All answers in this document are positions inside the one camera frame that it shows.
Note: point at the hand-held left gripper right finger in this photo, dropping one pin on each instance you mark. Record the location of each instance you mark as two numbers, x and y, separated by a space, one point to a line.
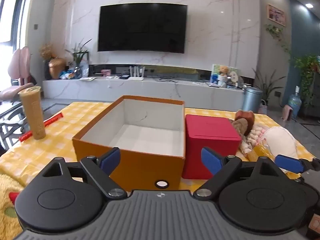
211 161

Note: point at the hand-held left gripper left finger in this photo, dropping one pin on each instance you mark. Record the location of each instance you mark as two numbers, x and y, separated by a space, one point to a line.
110 158

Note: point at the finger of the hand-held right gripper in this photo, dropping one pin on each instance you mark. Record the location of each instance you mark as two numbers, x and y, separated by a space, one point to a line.
287 163

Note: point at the cream oval plush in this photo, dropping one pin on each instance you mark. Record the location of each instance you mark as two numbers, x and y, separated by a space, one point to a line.
277 142

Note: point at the orange cardboard box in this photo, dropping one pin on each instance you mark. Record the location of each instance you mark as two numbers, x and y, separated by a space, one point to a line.
140 165

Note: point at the brown braided plush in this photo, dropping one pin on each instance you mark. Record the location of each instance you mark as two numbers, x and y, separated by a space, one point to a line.
238 127

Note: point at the clear plastic bags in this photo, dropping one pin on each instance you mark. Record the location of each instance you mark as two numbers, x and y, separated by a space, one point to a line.
252 135

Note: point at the brown toast plush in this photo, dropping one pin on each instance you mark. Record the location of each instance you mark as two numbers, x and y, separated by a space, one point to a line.
246 116

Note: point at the red box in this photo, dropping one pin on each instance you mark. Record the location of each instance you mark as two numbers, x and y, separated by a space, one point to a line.
210 135

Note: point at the pink small appliance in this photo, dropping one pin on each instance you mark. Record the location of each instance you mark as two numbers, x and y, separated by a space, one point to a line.
287 112

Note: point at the yellow checked tablecloth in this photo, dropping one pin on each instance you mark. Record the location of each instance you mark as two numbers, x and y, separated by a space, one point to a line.
62 132

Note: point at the woven basket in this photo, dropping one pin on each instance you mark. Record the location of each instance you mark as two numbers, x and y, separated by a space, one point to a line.
262 108

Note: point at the water dispenser bottle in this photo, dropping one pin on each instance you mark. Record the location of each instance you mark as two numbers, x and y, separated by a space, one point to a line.
295 103

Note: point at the small cardboard box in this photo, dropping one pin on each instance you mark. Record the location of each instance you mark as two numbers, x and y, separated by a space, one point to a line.
315 226

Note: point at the red stick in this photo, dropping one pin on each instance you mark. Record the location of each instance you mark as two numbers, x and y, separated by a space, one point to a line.
53 119

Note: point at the grey metal trash can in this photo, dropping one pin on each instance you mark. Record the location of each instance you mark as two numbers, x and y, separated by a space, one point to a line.
251 100

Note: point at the white marble tv cabinet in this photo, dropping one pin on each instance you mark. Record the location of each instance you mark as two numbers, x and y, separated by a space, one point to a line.
140 91

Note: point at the long-leaf potted plant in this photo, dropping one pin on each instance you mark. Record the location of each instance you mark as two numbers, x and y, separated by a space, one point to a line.
268 86

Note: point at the loose papers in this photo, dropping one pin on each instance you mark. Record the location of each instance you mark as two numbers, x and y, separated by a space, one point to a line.
88 79

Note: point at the small black box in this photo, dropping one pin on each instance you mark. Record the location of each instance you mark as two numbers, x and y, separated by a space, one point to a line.
124 77

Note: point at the white router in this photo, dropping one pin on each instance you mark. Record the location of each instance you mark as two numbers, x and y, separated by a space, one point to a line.
136 78

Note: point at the pink tissue box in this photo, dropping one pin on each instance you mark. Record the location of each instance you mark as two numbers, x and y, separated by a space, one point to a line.
106 72

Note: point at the printed poster board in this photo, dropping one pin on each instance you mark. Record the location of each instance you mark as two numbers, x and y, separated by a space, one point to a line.
215 70

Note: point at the large leafy potted plant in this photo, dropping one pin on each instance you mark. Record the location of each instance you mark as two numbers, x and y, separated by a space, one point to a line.
308 72

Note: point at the snack bags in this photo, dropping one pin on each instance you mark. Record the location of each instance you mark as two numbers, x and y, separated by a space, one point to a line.
67 74

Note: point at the gold acorn vase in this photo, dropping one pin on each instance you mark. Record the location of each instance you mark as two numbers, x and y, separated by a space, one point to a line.
57 68

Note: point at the green plant in glass vase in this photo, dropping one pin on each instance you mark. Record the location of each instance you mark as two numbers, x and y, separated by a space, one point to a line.
78 57

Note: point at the black metal chair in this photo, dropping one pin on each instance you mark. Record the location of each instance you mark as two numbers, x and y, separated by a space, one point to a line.
10 122

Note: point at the yellow fluffy plush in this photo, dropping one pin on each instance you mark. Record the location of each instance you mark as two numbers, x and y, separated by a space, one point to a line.
7 192

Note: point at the dried flower bunch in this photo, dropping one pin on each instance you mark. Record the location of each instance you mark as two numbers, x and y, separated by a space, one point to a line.
46 51

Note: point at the pink swivel chair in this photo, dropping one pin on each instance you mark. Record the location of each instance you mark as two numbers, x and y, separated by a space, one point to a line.
21 62

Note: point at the hanging green vine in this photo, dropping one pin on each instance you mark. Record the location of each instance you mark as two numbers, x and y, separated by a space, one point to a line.
275 32

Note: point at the window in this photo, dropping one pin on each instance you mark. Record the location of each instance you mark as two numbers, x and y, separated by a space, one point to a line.
7 17

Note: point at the black wall television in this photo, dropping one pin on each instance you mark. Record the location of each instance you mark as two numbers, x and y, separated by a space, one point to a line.
142 27

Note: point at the framed wall picture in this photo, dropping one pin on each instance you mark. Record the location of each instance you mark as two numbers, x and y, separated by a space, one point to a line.
276 15

